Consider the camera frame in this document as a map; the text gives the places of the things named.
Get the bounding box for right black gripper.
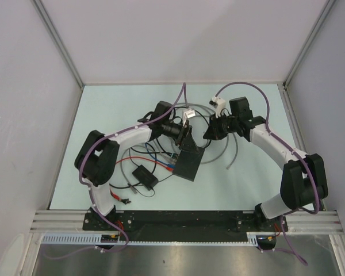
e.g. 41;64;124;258
203;112;239;141

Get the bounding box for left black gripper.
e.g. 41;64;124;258
160;119;198;153

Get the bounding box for black network switch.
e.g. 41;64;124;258
172;147;205;182

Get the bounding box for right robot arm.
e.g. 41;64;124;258
204;96;329;231

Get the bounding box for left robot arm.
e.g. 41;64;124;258
74;101;205;230

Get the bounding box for black power adapter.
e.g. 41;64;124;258
132;165;159;190

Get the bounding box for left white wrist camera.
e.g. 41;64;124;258
182;109;196;124

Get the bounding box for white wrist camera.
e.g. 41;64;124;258
209;96;226;118
182;109;196;124

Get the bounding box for red ethernet cable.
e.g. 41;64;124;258
109;156;173;202

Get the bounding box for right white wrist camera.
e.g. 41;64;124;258
209;96;226;118

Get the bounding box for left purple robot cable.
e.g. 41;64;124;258
43;82;187;260

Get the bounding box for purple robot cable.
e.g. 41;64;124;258
215;82;323;265
43;82;187;260

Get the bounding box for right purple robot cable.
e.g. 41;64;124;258
215;82;323;265

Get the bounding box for thin black power cord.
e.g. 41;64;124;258
109;178;176;199

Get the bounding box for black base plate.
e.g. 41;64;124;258
83;210;289;243

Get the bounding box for grey slotted cable duct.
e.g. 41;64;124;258
41;233;258;247

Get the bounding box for aluminium front rail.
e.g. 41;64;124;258
30;210;344;235

